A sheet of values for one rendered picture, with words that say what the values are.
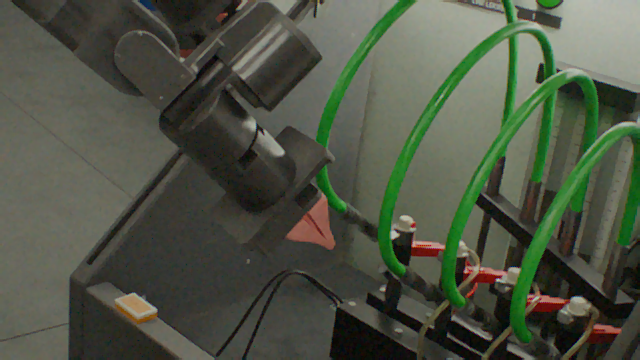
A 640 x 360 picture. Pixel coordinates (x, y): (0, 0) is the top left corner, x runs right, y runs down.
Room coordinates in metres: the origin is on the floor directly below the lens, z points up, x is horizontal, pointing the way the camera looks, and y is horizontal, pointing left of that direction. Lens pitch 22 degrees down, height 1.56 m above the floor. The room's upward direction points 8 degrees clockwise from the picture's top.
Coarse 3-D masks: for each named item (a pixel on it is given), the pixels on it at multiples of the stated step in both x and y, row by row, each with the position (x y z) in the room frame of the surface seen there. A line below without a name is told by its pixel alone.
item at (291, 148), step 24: (264, 144) 0.64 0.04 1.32; (288, 144) 0.69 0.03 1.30; (312, 144) 0.68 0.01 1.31; (240, 168) 0.62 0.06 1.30; (264, 168) 0.63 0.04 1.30; (288, 168) 0.65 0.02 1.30; (312, 168) 0.65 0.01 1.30; (240, 192) 0.63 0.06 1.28; (264, 192) 0.63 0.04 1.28; (288, 192) 0.64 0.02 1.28; (216, 216) 0.66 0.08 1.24; (240, 216) 0.65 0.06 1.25; (264, 216) 0.63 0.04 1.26; (240, 240) 0.62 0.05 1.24
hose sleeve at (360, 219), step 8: (352, 208) 0.91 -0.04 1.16; (344, 216) 0.90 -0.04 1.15; (352, 216) 0.91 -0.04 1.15; (360, 216) 0.92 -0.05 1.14; (352, 224) 0.92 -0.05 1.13; (360, 224) 0.92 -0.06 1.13; (368, 224) 0.93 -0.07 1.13; (376, 224) 0.96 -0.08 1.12; (368, 232) 0.94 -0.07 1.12; (376, 232) 0.95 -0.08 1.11
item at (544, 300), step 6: (528, 294) 0.90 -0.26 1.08; (528, 300) 0.89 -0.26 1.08; (540, 300) 0.90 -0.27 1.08; (546, 300) 0.90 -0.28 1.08; (552, 300) 0.90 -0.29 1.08; (558, 300) 0.91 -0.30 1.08; (540, 306) 0.89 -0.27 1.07; (546, 306) 0.90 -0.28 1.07; (552, 306) 0.90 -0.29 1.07; (558, 306) 0.90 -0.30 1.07
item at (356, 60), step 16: (400, 0) 0.94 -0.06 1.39; (416, 0) 0.95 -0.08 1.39; (512, 0) 1.10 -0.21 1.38; (384, 16) 0.93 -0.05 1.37; (400, 16) 0.94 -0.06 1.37; (512, 16) 1.11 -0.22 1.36; (384, 32) 0.92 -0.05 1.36; (368, 48) 0.90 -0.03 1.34; (512, 48) 1.13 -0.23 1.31; (352, 64) 0.89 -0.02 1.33; (512, 64) 1.13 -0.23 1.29; (512, 80) 1.14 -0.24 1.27; (336, 96) 0.87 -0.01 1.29; (512, 96) 1.14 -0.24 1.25; (336, 112) 0.87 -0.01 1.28; (512, 112) 1.14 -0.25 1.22; (320, 128) 0.87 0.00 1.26; (320, 144) 0.86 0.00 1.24; (320, 176) 0.87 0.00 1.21; (336, 208) 0.89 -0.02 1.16
